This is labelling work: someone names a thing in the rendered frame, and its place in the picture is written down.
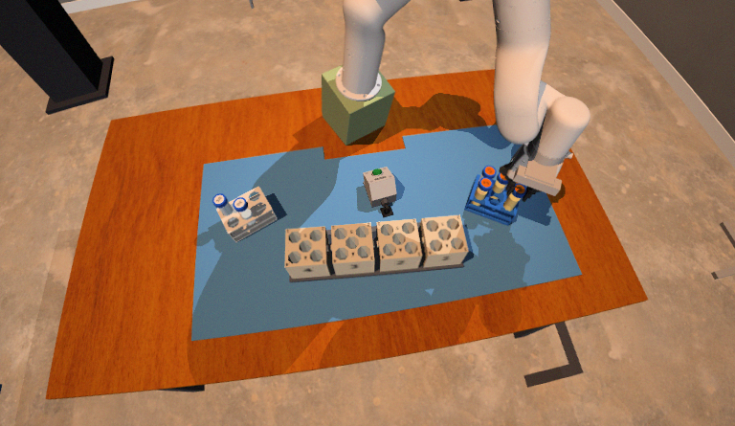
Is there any conical tube with pink liquid and blue cap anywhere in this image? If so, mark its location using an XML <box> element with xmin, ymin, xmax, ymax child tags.
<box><xmin>480</xmin><ymin>166</ymin><xmax>497</xmax><ymax>180</ymax></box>

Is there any blue tube rack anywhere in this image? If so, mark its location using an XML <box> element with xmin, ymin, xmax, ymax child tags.
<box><xmin>464</xmin><ymin>176</ymin><xmax>519</xmax><ymax>226</ymax></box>

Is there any light blue bench mat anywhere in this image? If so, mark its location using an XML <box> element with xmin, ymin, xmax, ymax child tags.
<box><xmin>191</xmin><ymin>124</ymin><xmax>582</xmax><ymax>341</ymax></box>

